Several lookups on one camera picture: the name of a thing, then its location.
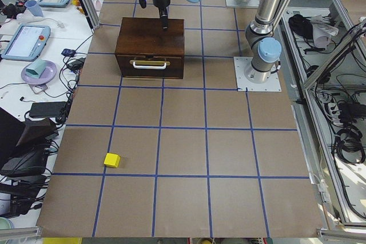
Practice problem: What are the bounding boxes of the purple plate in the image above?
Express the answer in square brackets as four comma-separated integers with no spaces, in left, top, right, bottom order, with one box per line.
[21,59,57,85]

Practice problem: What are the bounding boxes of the yellow block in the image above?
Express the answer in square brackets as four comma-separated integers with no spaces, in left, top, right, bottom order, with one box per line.
[104,153,121,168]

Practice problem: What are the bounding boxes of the near teach pendant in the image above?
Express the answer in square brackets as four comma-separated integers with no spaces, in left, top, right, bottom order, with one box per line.
[1,24,51,62]

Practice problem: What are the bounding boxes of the light blue plastic cup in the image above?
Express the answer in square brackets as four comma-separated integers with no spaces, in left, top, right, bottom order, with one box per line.
[25,0,43,17]

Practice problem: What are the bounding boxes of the small blue black device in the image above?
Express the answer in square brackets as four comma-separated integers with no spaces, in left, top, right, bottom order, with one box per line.
[61,49,76,57]

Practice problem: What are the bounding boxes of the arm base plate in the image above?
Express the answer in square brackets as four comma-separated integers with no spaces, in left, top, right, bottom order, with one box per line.
[225,0,260,9]
[234,57,281,92]

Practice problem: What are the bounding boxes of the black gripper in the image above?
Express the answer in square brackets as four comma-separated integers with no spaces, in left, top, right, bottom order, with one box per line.
[153,0,170,30]

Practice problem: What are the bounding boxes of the black laptop charger brick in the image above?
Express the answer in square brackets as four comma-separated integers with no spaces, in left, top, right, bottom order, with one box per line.
[29,101,66,118]

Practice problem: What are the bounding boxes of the teal cup on plate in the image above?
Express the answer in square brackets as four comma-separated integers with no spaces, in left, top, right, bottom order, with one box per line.
[25,59,47,78]

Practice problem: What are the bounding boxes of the dark wooden drawer cabinet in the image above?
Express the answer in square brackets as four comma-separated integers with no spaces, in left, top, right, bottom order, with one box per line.
[114,17,185,80]

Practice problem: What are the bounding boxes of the wooden drawer with handle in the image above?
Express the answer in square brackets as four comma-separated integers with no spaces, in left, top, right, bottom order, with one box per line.
[116,55,184,79]

